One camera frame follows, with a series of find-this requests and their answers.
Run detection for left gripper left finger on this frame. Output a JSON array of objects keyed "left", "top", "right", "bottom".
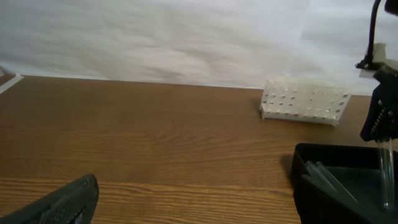
[{"left": 0, "top": 173, "right": 100, "bottom": 224}]

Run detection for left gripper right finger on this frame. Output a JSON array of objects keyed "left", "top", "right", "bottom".
[{"left": 359, "top": 84, "right": 398, "bottom": 142}]

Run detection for clear test tube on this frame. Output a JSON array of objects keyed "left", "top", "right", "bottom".
[
  {"left": 303, "top": 160, "right": 359, "bottom": 205},
  {"left": 377, "top": 138, "right": 396, "bottom": 212}
]

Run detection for white test tube rack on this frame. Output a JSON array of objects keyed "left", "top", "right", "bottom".
[{"left": 259, "top": 77, "right": 353, "bottom": 127}]

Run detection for black tray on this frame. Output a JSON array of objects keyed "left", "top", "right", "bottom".
[{"left": 291, "top": 142, "right": 398, "bottom": 224}]

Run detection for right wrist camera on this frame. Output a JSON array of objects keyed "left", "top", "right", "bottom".
[{"left": 358, "top": 42, "right": 398, "bottom": 79}]

